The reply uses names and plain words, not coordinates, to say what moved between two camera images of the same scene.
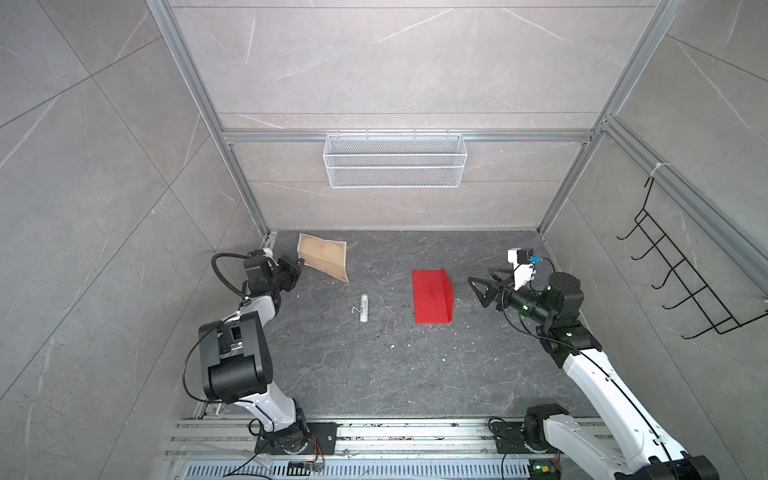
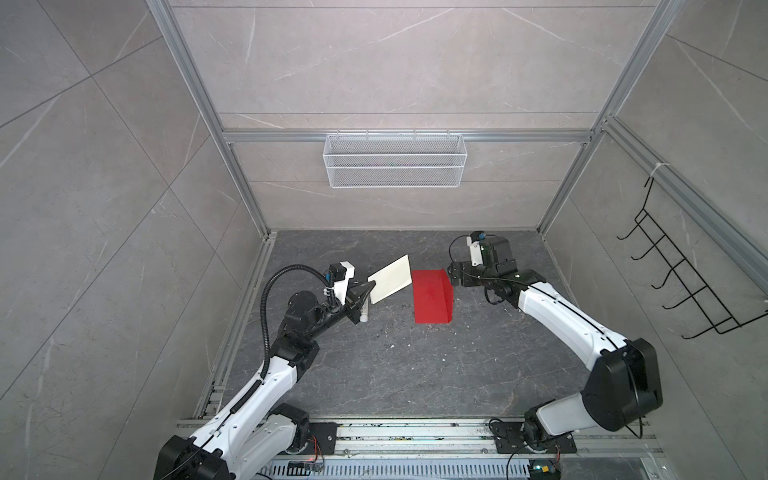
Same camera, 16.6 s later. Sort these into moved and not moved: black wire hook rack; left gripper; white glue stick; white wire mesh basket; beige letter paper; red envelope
Moved: beige letter paper; left gripper
Not moved: black wire hook rack; white wire mesh basket; white glue stick; red envelope
